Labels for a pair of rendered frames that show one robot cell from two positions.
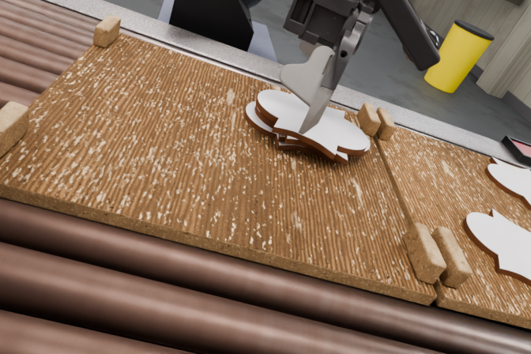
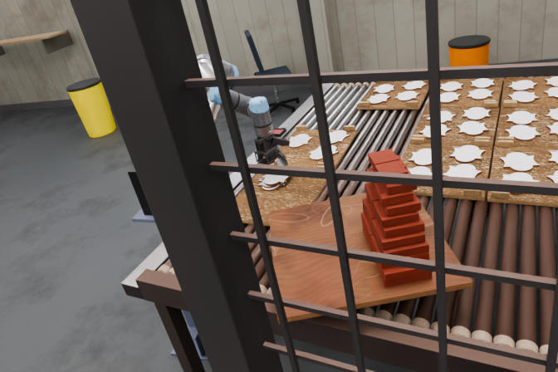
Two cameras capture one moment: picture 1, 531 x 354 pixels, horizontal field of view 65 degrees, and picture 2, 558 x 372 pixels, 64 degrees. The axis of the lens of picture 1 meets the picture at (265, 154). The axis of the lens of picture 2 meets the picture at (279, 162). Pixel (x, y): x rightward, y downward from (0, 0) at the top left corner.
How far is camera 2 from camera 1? 1.57 m
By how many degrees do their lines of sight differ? 41
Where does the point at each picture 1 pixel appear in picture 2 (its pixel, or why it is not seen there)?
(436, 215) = (309, 163)
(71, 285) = not seen: hidden behind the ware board
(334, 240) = (316, 182)
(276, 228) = (313, 189)
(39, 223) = not seen: hidden behind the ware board
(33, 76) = (249, 229)
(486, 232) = (316, 156)
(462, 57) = (99, 105)
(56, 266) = not seen: hidden behind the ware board
